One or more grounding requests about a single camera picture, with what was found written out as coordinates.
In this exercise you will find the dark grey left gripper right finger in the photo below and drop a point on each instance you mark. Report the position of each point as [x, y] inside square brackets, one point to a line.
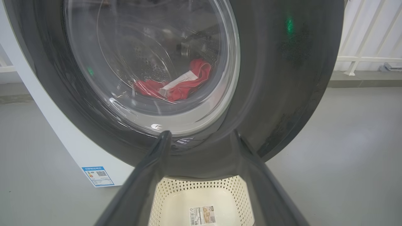
[267, 197]

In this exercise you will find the red garment with white trim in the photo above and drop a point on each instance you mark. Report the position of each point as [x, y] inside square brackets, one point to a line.
[185, 89]

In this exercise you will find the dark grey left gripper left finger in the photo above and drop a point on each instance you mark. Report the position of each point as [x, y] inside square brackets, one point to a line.
[141, 194]

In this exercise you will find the blue energy label sticker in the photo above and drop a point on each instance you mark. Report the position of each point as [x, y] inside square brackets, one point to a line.
[98, 176]

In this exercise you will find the white product label sticker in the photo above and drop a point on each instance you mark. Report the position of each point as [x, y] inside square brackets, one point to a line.
[202, 215]

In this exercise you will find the small grey metal bracket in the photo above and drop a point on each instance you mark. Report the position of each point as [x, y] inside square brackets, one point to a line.
[388, 67]

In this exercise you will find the white metal railing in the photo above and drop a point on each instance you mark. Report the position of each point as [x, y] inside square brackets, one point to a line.
[361, 58]

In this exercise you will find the white front-load washing machine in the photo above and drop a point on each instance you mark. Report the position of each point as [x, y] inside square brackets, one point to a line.
[78, 150]

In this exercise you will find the cream perforated basket brown rim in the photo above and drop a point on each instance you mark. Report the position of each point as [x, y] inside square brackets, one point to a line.
[176, 201]

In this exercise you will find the black round glass washer door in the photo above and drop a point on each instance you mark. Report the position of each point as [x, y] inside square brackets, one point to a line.
[282, 78]

